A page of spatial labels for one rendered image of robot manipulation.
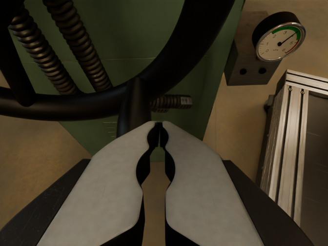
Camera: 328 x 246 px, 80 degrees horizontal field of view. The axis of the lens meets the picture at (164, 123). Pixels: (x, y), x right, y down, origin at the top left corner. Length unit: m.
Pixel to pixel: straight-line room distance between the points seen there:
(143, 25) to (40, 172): 0.85
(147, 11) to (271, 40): 0.18
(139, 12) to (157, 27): 0.04
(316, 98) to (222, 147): 0.41
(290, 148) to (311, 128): 0.14
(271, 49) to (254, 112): 0.77
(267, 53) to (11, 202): 1.04
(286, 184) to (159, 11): 0.59
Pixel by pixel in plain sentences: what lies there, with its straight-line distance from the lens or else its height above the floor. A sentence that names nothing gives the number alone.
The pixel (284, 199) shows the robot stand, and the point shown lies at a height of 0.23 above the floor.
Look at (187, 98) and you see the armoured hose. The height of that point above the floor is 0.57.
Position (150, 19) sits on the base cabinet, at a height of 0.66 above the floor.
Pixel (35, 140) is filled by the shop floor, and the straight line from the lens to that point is 1.15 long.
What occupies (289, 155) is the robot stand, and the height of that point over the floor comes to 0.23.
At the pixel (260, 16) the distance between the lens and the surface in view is 0.46.
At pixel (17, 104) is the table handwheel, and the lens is 0.24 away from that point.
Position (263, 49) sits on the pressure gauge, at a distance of 0.34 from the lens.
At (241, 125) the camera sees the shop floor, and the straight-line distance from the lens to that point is 1.03.
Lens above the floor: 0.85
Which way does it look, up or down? 60 degrees down
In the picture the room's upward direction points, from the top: 4 degrees counter-clockwise
